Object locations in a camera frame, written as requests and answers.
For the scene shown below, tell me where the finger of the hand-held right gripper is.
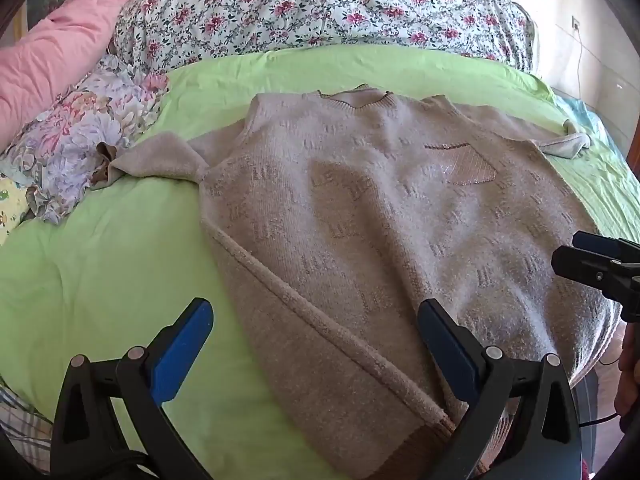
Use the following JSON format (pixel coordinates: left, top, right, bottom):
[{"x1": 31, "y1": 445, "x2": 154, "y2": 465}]
[
  {"x1": 572, "y1": 230, "x2": 640, "y2": 263},
  {"x1": 551, "y1": 246, "x2": 640, "y2": 307}
]

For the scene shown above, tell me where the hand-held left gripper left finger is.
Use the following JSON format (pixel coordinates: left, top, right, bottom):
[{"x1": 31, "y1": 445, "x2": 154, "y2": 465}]
[{"x1": 50, "y1": 297, "x2": 216, "y2": 480}]

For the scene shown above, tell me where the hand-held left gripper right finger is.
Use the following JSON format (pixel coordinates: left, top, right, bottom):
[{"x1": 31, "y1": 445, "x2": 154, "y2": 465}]
[{"x1": 417, "y1": 298, "x2": 584, "y2": 480}]

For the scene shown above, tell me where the beige knitted sweater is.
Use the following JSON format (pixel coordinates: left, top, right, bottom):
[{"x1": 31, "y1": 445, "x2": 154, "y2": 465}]
[{"x1": 97, "y1": 87, "x2": 624, "y2": 480}]

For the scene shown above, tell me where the person's right hand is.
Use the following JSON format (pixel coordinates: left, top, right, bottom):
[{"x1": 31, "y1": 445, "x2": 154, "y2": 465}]
[{"x1": 615, "y1": 327, "x2": 640, "y2": 433}]

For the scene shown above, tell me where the light green bed sheet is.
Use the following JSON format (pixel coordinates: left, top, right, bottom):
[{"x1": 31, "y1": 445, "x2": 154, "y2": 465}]
[{"x1": 0, "y1": 44, "x2": 632, "y2": 480}]

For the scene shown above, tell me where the light blue cloth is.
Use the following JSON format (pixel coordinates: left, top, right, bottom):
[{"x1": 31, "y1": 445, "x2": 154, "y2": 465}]
[{"x1": 552, "y1": 94, "x2": 609, "y2": 161}]

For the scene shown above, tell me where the plaid cloth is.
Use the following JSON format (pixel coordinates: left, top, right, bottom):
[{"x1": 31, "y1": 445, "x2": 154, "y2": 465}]
[{"x1": 0, "y1": 384, "x2": 56, "y2": 476}]

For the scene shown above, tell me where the yellow printed cloth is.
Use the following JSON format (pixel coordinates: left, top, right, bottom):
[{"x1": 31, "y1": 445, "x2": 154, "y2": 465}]
[{"x1": 0, "y1": 176, "x2": 32, "y2": 247}]

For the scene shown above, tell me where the pastel floral cloth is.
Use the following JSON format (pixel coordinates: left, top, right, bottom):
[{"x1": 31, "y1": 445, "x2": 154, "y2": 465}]
[{"x1": 0, "y1": 55, "x2": 171, "y2": 226}]

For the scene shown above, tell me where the pink pillow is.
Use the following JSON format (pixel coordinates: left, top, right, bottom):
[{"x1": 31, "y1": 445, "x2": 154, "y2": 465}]
[{"x1": 0, "y1": 0, "x2": 141, "y2": 154}]

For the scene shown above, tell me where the pink flowered white quilt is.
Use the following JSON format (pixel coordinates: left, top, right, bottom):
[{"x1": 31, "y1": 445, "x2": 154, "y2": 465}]
[{"x1": 107, "y1": 0, "x2": 539, "y2": 77}]

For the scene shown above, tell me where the black cable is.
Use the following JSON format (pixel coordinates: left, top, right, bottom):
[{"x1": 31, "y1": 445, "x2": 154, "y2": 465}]
[{"x1": 579, "y1": 407, "x2": 624, "y2": 429}]

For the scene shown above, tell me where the thin wall cable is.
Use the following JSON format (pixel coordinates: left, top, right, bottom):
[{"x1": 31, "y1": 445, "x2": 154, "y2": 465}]
[{"x1": 575, "y1": 28, "x2": 587, "y2": 100}]

